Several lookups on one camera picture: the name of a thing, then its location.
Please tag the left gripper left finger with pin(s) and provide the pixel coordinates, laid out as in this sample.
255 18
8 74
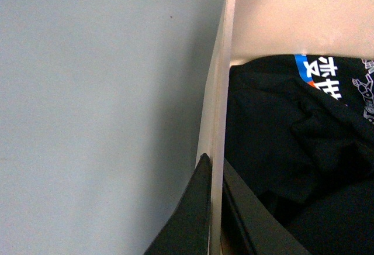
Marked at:
187 230

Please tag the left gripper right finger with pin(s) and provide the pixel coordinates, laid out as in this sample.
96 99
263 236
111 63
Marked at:
247 226

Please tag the beige plastic laundry hamper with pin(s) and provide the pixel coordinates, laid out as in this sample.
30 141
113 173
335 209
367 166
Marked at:
251 29

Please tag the black printed t-shirt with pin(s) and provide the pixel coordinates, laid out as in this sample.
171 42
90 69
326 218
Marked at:
299 132

